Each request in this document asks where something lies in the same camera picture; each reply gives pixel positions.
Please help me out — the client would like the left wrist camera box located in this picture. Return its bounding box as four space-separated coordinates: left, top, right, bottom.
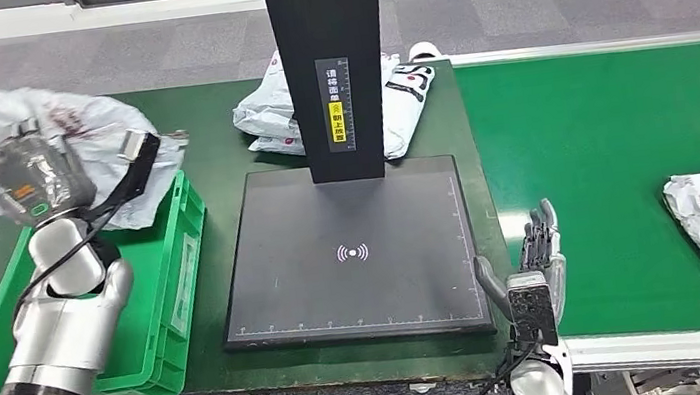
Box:
72 126 171 223

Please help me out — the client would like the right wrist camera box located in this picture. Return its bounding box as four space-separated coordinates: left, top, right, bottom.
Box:
505 268 562 352

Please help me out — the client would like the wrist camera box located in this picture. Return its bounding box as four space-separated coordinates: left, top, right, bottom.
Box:
72 126 171 223
505 268 562 352

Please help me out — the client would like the green conveyor belt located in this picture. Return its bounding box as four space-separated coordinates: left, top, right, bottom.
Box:
450 36 700 362

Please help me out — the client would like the black inbound scanner machine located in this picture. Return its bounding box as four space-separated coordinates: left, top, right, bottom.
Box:
181 0 497 366

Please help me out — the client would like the black yellow label sticker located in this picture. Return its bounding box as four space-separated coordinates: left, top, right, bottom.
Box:
314 56 360 155

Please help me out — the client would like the aluminium conveyor frame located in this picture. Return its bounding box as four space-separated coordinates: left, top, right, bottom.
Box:
446 25 700 395

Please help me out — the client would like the white conveyor roller end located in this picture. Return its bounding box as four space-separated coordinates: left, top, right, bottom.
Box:
406 39 445 63

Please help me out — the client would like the flat white parcel bag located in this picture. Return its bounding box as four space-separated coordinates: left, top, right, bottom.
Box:
247 130 307 162

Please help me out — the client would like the white parcel black print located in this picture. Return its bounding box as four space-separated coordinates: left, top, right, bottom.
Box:
371 46 446 161

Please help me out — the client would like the green plastic crate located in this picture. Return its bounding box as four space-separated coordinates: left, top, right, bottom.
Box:
0 167 230 395

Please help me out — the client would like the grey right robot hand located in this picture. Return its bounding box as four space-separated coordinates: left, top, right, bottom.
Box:
465 196 574 335

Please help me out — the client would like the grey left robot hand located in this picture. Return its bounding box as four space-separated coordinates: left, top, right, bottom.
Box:
0 111 104 233

